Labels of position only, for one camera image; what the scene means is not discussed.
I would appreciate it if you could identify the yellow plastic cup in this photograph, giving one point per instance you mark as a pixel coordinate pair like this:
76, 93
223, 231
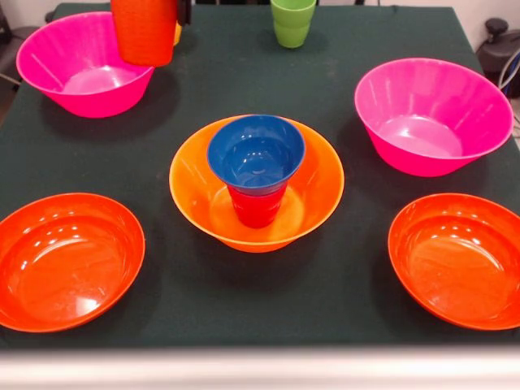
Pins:
177, 34

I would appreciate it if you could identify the red shallow bowl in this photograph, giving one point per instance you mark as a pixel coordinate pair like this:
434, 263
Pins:
65, 264
459, 264

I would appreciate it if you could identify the red-orange plastic cup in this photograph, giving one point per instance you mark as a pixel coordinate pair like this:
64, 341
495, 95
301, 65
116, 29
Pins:
144, 32

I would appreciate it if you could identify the crimson plastic cup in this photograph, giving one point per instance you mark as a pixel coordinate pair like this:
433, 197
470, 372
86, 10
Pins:
256, 209

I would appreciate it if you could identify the black pedestal foot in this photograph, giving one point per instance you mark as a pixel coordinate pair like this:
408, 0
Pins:
6, 28
493, 53

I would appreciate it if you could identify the blue small bowl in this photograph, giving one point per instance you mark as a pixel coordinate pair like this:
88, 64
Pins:
256, 158

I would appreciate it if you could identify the orange large bowl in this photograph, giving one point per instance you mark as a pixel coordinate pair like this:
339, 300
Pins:
191, 183

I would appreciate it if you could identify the pink large bowl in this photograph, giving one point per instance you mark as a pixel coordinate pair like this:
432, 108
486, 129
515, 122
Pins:
73, 61
426, 122

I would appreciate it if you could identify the green plastic cup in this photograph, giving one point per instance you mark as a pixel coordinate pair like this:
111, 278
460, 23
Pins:
292, 24

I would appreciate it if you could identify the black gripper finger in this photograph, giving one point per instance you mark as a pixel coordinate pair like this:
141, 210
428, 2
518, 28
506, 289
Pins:
185, 12

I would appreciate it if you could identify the dark green tablecloth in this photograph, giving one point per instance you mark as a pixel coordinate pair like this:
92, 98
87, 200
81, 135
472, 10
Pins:
264, 304

